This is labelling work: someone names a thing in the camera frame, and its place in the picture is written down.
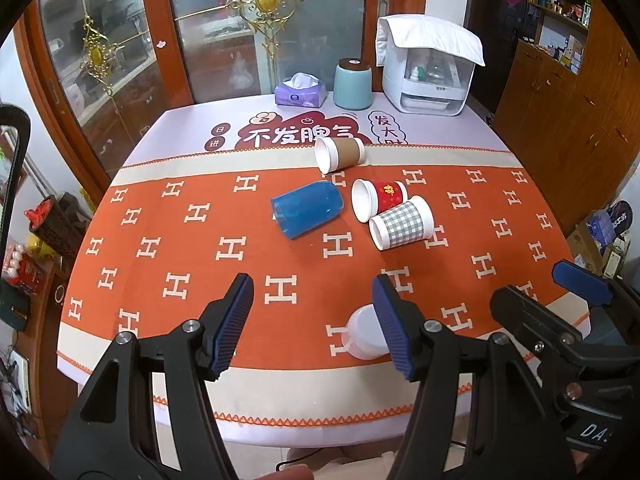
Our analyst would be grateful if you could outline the person's left hand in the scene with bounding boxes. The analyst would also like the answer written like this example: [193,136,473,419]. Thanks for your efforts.
[267,464,315,480]

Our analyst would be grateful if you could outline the white countertop appliance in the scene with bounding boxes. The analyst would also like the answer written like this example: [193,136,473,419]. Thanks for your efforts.
[382,46,476,116]

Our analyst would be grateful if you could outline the white folded cloth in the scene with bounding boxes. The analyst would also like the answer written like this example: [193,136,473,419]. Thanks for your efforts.
[375,14,486,67]

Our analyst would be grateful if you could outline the black framed mirror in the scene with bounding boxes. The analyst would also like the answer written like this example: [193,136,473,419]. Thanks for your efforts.
[0,104,34,273]

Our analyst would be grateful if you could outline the blue plastic cup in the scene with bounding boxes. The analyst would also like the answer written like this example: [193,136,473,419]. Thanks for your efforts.
[270,180,346,239]

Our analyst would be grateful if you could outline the dark woven basket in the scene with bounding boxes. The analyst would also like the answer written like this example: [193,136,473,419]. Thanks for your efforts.
[27,192,93,261]

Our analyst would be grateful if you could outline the grey checked paper cup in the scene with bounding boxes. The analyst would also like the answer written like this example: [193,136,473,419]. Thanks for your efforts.
[368,195,435,252]

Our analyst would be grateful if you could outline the clear plastic cup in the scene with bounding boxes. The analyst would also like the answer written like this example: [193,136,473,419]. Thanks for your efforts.
[344,303,391,361]

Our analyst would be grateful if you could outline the brown sleeve paper cup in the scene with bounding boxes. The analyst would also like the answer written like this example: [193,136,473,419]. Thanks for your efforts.
[313,136,366,174]

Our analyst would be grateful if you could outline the glass door with gold ornament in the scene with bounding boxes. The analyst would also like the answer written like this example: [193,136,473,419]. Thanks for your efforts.
[165,0,431,111]
[15,0,196,188]

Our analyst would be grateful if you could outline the orange patterned tablecloth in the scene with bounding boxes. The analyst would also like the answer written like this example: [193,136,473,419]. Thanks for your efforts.
[56,91,592,448]

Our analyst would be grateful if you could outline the egg carton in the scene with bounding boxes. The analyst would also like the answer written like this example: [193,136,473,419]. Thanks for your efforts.
[2,242,48,296]

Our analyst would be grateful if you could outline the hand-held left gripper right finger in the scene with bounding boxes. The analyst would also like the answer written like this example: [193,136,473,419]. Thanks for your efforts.
[371,274,576,480]

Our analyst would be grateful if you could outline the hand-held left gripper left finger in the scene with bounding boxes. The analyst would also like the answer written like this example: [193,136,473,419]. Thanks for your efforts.
[50,273,256,480]

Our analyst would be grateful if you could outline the wooden cabinet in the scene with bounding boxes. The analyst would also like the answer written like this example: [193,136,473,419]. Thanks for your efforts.
[492,0,640,233]

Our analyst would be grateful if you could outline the purple tissue box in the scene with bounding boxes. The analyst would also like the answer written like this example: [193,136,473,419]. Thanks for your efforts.
[273,73,328,109]

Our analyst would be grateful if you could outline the teal canister with brown lid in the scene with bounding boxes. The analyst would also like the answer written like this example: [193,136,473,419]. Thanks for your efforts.
[332,57,374,111]

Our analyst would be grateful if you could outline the red paper cup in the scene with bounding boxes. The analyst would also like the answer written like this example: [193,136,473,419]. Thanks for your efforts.
[351,178,408,224]

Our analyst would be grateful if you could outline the cardboard box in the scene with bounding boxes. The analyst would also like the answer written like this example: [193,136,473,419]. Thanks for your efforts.
[567,225,606,276]

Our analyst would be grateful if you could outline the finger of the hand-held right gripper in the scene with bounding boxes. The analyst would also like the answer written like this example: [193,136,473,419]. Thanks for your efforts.
[551,259,640,308]
[490,285,592,362]

